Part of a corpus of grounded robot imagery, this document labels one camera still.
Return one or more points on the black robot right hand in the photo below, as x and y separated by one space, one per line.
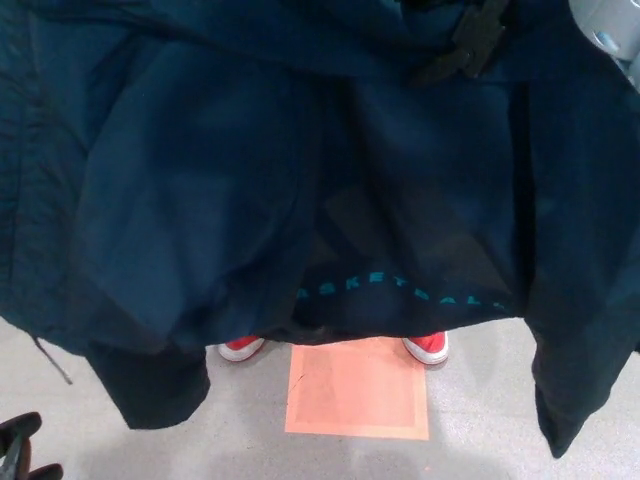
477 37

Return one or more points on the dark teal windbreaker coat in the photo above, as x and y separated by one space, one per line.
200 175

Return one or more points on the person's left red white sneaker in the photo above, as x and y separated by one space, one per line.
427 346

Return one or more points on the person's red white sneaker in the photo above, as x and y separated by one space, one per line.
242 348
427 346

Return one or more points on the person's right red white sneaker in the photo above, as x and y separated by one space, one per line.
242 348

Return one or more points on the orange square floor marker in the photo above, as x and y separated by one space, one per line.
350 400

